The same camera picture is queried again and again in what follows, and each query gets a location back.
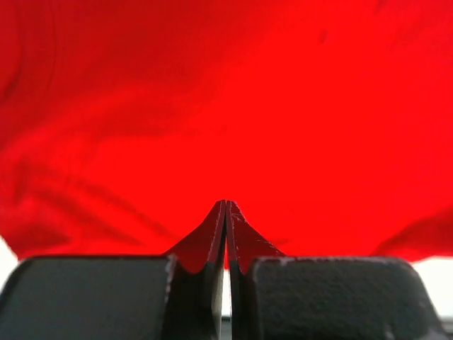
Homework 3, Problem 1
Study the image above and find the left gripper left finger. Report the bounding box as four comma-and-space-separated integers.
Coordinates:
162, 200, 226, 340

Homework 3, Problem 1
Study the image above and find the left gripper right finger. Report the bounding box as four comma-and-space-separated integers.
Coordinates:
226, 200, 285, 339

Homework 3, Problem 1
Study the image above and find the bright red t shirt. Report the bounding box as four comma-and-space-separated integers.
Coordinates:
1, 1, 452, 261

